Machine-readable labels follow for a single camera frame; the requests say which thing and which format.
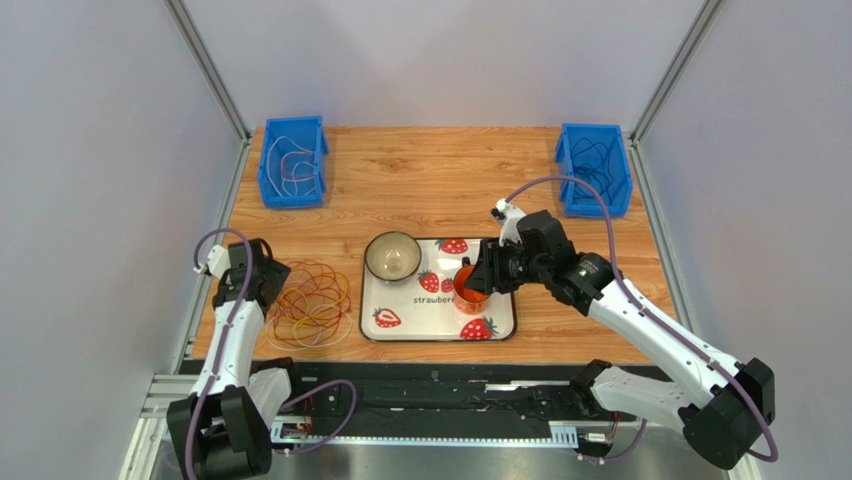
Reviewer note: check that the white strawberry tray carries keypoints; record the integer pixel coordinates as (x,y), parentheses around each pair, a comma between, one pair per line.
(421,308)

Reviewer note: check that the grey ceramic bowl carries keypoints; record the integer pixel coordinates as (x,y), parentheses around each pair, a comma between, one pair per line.
(393,256)

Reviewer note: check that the aluminium frame post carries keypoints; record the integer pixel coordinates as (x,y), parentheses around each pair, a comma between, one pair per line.
(192,36)
(697,160)

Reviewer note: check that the orange translucent mug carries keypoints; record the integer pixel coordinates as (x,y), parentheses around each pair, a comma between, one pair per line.
(466,300)

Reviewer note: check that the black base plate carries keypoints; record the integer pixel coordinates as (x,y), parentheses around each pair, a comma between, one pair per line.
(310,374)

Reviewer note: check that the aluminium front rail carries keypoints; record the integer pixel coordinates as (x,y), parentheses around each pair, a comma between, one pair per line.
(453,412)

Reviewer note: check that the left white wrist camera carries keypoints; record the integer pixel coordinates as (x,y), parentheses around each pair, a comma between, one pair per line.
(216,264)

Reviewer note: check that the right blue plastic bin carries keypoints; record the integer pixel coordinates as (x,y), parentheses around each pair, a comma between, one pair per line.
(595,154)

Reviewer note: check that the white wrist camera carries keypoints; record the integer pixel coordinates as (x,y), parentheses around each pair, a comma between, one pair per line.
(216,264)
(507,216)

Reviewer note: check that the left blue plastic bin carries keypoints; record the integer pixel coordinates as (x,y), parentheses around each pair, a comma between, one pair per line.
(292,168)

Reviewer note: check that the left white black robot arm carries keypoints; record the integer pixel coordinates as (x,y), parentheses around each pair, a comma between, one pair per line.
(221,429)

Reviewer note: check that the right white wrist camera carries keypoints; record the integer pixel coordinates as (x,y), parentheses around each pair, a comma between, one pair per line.
(507,216)

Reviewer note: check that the left aluminium frame post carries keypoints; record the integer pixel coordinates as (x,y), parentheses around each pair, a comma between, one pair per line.
(192,36)

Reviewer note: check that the right aluminium frame post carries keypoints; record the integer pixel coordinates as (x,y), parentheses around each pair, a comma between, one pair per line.
(697,160)

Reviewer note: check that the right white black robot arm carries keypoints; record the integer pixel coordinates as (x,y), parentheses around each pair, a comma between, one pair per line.
(720,405)

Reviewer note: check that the blue plastic bin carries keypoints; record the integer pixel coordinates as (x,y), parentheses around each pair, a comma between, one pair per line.
(292,168)
(595,154)

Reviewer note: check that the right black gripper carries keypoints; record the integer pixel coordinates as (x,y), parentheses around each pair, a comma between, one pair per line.
(496,267)

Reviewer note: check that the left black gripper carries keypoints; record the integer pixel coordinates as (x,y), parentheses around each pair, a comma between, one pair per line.
(275,273)

